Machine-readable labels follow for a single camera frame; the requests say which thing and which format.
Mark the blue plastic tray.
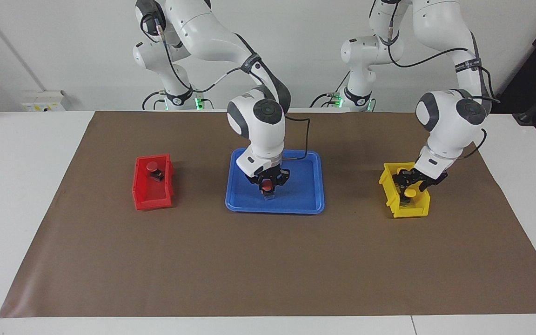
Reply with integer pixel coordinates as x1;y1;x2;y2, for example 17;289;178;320
225;148;325;214

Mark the yellow plastic bin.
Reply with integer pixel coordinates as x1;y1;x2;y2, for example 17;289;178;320
379;162;431;219

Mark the brown paper table mat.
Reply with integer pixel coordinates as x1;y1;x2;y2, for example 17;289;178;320
0;111;536;319

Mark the red plastic bin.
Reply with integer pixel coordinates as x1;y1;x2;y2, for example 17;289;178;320
132;154;175;211

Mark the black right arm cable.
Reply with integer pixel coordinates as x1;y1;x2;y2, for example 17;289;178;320
140;12;311;161

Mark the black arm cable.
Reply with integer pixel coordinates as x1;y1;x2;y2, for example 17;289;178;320
140;12;311;161
387;5;501;160

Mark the black left base cable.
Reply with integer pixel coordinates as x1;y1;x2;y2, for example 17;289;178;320
309;72;350;108

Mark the black base cable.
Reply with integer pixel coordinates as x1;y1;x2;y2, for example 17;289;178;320
142;90;167;111
309;72;350;108

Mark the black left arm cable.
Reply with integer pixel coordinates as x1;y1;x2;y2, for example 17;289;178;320
387;5;501;160

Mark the black right base cable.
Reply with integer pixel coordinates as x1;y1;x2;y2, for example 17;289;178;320
142;90;167;111

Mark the white wall socket box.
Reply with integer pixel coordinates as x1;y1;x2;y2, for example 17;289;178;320
20;91;67;112

